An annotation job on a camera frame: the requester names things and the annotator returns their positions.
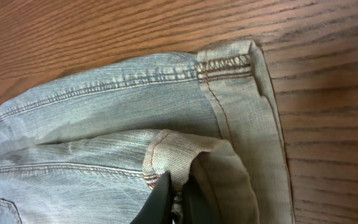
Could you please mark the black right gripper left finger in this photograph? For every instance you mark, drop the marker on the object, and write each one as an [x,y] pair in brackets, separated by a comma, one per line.
[158,207]

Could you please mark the light blue denim shorts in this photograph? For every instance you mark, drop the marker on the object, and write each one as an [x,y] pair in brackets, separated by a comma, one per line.
[90,147]

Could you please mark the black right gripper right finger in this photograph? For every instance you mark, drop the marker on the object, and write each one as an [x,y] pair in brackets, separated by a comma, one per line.
[196,208]

